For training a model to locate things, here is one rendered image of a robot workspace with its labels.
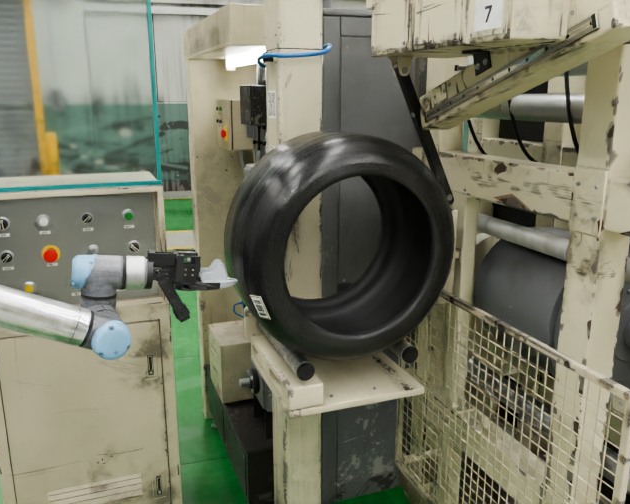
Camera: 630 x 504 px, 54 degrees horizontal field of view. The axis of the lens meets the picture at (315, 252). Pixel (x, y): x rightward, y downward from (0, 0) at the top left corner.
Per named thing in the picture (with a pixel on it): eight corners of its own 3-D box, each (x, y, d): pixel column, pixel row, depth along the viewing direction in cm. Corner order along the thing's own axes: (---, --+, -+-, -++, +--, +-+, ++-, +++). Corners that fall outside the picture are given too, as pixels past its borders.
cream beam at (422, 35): (368, 57, 169) (369, 0, 166) (446, 59, 178) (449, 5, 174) (507, 39, 114) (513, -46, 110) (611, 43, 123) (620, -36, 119)
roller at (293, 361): (268, 312, 176) (276, 324, 178) (255, 321, 175) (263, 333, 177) (309, 360, 144) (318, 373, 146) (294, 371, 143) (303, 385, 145)
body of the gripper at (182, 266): (204, 257, 137) (148, 255, 133) (201, 293, 139) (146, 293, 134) (198, 249, 144) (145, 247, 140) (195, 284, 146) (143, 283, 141)
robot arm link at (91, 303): (83, 352, 128) (85, 302, 126) (75, 335, 138) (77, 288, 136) (121, 350, 132) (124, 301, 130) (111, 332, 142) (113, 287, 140)
